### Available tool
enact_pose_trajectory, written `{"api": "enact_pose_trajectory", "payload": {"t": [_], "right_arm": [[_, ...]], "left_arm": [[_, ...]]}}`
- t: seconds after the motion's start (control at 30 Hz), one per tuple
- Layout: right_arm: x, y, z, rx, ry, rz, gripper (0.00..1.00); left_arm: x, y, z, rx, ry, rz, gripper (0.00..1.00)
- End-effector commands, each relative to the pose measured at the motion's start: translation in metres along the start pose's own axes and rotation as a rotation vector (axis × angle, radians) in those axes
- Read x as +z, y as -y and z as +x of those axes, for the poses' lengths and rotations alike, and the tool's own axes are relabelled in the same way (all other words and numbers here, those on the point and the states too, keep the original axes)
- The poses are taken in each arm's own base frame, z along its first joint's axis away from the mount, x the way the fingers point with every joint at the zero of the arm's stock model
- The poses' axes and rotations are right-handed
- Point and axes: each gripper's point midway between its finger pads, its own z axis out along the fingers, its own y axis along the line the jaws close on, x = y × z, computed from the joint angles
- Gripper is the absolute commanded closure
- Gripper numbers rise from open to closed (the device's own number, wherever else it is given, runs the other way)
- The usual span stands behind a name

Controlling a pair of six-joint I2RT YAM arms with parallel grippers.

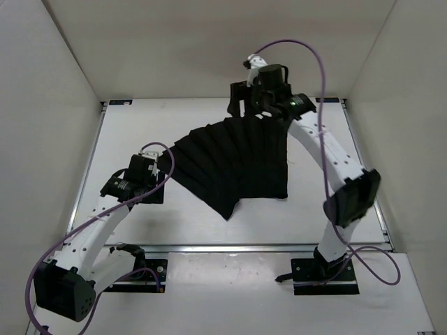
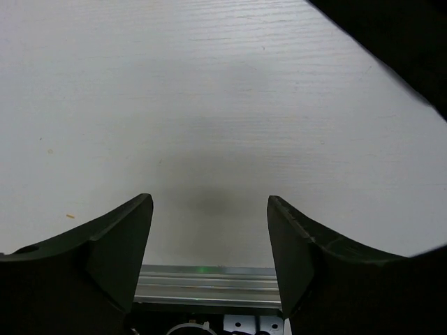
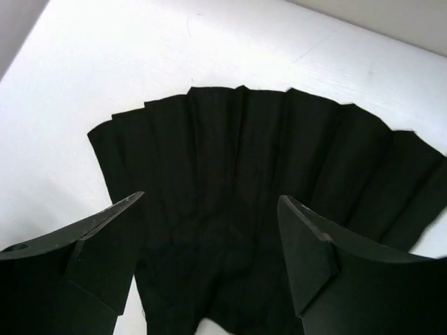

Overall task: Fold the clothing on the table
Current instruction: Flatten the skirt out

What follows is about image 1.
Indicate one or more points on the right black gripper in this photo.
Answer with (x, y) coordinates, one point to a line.
(240, 91)

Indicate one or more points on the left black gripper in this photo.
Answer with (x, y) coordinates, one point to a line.
(158, 195)

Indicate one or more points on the black pleated skirt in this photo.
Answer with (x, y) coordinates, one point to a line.
(234, 159)

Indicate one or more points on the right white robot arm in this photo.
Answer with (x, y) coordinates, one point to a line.
(353, 187)

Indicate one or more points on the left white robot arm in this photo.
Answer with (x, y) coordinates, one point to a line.
(69, 283)

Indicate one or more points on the left blue corner label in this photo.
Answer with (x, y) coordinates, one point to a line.
(120, 102)

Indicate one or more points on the blue corner label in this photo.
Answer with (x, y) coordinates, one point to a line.
(120, 102)
(327, 100)

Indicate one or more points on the right blue corner label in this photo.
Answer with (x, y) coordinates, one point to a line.
(327, 100)

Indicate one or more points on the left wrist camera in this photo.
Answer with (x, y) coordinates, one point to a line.
(152, 155)

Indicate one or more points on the aluminium front rail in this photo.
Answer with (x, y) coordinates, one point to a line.
(229, 248)

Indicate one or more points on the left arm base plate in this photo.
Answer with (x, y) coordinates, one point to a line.
(145, 281)

